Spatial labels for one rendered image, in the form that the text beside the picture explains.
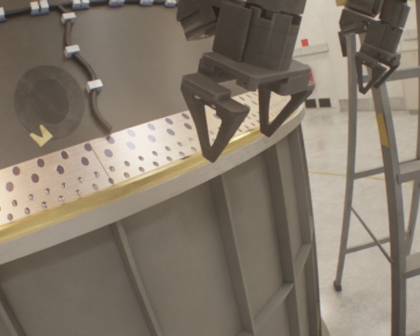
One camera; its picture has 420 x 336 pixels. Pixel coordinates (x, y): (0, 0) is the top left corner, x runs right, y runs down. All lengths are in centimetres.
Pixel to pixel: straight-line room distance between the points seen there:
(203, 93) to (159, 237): 29
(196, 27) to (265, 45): 9
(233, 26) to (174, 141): 27
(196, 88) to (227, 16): 7
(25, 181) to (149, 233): 20
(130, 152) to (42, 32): 27
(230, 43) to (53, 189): 28
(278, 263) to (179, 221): 34
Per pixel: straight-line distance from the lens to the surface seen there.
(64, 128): 51
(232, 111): 28
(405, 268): 117
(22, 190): 47
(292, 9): 31
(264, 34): 31
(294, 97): 39
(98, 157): 49
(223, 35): 33
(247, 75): 29
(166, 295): 57
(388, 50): 73
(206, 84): 31
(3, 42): 62
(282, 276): 86
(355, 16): 75
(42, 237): 42
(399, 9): 72
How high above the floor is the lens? 128
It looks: 13 degrees down
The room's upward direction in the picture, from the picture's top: 12 degrees counter-clockwise
